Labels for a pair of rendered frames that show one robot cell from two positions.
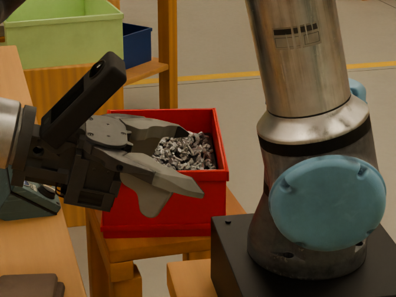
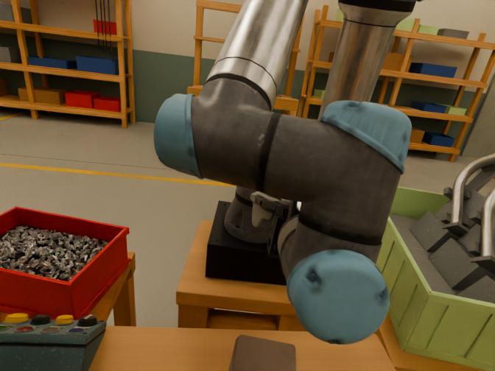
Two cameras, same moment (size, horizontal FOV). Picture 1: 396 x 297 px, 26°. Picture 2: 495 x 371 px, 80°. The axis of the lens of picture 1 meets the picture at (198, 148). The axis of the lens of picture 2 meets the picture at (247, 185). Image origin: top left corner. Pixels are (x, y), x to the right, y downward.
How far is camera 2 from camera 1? 1.05 m
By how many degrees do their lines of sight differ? 74
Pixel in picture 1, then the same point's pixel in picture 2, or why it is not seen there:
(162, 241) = (110, 295)
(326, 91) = not seen: hidden behind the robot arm
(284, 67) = not seen: hidden behind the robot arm
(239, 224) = (221, 237)
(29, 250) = (160, 358)
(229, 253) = (250, 248)
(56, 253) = (177, 338)
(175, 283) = (204, 293)
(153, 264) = not seen: outside the picture
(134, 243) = (99, 311)
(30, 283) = (254, 352)
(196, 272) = (196, 281)
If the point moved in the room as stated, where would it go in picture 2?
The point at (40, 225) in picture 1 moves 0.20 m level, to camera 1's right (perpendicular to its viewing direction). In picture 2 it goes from (118, 344) to (172, 266)
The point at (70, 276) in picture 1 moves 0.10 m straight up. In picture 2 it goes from (216, 334) to (222, 290)
